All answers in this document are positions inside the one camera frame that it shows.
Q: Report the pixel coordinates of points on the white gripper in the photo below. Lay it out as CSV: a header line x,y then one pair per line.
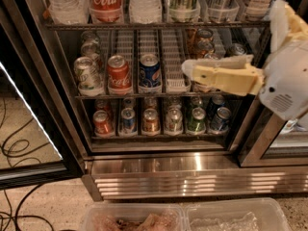
x,y
286,79

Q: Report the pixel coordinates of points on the stainless steel fridge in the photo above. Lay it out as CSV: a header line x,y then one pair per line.
x,y
259,153

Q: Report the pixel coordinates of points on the red Coca-Cola bottle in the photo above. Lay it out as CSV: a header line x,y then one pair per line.
x,y
105,10

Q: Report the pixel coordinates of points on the clear water bottle left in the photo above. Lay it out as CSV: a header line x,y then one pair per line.
x,y
69,12

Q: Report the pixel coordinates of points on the glass fridge door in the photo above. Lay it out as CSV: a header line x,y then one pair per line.
x,y
36,147

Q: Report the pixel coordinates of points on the brown soda can middle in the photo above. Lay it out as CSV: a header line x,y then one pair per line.
x,y
201,48

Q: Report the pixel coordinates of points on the brown soda can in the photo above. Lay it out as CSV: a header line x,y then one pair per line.
x,y
203,88
203,34
201,48

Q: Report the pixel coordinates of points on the silver striped tall can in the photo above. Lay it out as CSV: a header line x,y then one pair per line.
x,y
221,11

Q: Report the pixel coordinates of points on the brown soda can back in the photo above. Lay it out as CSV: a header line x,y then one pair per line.
x,y
203,34

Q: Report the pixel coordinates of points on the brown soda can front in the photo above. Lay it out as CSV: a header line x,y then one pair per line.
x,y
203,88

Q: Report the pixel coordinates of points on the small dark blue can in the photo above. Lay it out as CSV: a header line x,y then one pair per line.
x,y
220,121

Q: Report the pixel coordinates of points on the small green can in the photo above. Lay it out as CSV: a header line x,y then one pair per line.
x,y
196,121

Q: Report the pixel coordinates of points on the blue Pepsi can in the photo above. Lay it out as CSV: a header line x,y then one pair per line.
x,y
150,79

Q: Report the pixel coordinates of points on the small silver can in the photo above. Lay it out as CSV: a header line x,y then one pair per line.
x,y
174,121

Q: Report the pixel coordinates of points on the small orange can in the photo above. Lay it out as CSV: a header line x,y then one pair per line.
x,y
150,121

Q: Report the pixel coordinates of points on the red Coca-Cola can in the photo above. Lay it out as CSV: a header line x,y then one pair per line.
x,y
119,73

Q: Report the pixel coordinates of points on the right clear plastic bin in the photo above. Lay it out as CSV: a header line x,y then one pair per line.
x,y
253,214

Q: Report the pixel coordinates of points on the clear plastic bin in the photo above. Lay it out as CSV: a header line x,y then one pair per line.
x,y
253,214
133,217

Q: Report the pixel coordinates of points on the silver can behind left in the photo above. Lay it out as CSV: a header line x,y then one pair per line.
x,y
91,46

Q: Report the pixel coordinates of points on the small red can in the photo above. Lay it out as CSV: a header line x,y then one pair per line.
x,y
103,126

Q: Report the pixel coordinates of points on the white green soda can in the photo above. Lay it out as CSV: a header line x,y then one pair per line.
x,y
88,77

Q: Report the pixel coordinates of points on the left clear plastic bin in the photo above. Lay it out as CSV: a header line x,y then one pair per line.
x,y
133,217

